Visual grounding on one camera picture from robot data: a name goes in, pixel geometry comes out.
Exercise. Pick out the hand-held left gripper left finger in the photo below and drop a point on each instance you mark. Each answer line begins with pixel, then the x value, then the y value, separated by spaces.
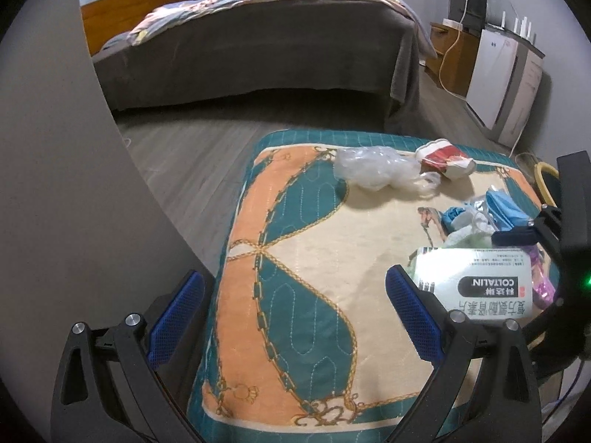
pixel 178 318

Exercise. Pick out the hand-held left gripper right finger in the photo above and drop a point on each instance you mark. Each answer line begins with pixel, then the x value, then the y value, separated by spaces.
pixel 413 318

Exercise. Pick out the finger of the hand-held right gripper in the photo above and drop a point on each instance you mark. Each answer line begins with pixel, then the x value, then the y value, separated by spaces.
pixel 551 332
pixel 512 236

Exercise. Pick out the blue face mask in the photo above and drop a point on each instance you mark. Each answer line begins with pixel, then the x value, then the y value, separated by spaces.
pixel 505 210

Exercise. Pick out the white tissue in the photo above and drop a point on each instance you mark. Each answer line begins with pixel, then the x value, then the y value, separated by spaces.
pixel 471 237

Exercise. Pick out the pink snack wrapper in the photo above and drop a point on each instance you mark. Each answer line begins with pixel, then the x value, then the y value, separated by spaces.
pixel 542 286

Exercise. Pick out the white medicine box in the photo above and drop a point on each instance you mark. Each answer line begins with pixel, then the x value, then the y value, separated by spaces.
pixel 480 277

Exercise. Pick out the blue cloth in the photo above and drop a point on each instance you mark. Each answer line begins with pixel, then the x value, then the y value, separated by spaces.
pixel 453 217

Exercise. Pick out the crushed red white paper cup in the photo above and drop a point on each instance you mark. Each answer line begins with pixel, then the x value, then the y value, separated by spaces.
pixel 443 154

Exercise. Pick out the printed quilted mat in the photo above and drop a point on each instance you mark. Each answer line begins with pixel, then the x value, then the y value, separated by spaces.
pixel 300 240

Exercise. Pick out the clear plastic bag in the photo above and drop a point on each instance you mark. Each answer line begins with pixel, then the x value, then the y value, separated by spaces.
pixel 374 166

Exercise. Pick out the white air purifier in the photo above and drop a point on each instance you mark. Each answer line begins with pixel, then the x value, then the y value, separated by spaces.
pixel 489 78

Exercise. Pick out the wooden cabinet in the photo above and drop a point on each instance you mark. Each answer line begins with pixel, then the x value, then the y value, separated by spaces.
pixel 457 64

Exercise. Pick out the white router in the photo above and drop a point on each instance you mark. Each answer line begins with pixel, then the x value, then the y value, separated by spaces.
pixel 524 27

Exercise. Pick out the small white device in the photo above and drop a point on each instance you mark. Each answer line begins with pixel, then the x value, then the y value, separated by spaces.
pixel 455 23

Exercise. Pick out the black television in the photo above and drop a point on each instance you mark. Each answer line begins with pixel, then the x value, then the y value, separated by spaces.
pixel 475 4

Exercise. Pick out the bed with grey cover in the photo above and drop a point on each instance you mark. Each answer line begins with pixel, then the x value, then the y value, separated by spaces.
pixel 277 55

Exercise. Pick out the wooden headboard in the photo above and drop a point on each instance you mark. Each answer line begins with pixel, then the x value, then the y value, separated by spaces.
pixel 129 9

